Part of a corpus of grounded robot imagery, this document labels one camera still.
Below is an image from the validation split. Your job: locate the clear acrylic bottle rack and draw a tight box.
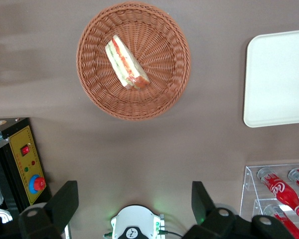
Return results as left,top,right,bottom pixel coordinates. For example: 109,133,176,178
239,163,299,239

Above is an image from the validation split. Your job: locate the triangular sandwich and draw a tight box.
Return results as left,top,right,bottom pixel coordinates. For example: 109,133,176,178
104,34,151,91

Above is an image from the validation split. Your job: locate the black arm base cable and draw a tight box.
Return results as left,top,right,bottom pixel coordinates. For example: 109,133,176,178
158,229,184,239

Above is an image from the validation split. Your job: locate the brown round wicker basket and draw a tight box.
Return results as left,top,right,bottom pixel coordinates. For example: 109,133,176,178
76,1,191,121

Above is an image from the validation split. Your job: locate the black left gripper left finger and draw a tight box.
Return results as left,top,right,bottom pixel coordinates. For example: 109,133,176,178
18,180,79,239

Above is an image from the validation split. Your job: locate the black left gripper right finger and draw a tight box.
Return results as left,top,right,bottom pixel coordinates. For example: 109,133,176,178
181,181,240,239

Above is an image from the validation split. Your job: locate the cream plastic tray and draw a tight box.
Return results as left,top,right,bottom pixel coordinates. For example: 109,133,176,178
243,28,299,128

